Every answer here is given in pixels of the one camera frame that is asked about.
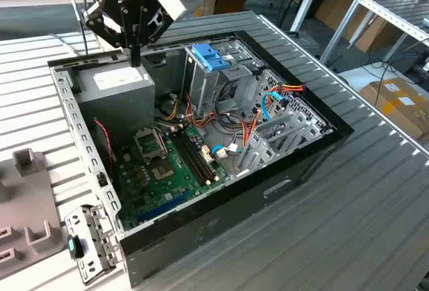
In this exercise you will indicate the cardboard box with white labels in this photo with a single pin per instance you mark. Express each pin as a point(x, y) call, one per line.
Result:
point(395, 110)

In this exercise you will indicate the grey metal shelf frame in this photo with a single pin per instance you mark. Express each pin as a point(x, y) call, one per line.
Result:
point(385, 13)

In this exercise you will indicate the grey parts rack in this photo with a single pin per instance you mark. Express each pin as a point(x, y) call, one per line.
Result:
point(30, 197)

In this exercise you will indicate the CPU socket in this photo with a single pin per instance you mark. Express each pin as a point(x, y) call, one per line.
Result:
point(162, 170)

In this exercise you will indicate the grey power supply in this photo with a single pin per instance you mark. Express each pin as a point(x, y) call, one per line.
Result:
point(114, 103)

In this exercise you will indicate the brown cardboard box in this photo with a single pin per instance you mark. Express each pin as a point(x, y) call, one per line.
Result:
point(368, 33)

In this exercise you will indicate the black open PC case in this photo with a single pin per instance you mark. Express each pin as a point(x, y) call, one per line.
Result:
point(234, 210)

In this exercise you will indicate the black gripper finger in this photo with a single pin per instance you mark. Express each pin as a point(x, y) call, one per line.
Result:
point(142, 29)
point(100, 31)

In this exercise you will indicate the grey metal drive cage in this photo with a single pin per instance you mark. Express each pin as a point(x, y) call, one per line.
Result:
point(204, 86)

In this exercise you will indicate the black RAM slot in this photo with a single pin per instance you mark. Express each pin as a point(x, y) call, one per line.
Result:
point(196, 155)
point(187, 159)
point(201, 153)
point(191, 157)

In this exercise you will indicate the black latch with teal tab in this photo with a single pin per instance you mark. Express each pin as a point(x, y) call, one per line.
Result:
point(74, 247)

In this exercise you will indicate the empty blue drive carrier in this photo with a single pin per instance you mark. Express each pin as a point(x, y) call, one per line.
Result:
point(209, 56)

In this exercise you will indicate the grey metal disk bay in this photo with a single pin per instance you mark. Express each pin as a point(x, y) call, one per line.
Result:
point(264, 150)

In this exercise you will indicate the grey metal slot bracket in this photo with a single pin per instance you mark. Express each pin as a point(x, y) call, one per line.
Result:
point(88, 267)

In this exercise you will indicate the blue expansion slot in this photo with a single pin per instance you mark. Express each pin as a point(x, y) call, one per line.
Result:
point(161, 208)

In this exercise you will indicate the green motherboard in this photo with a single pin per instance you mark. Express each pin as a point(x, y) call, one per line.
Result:
point(167, 188)

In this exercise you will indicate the thin locking lever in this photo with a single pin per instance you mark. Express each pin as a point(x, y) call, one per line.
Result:
point(163, 143)

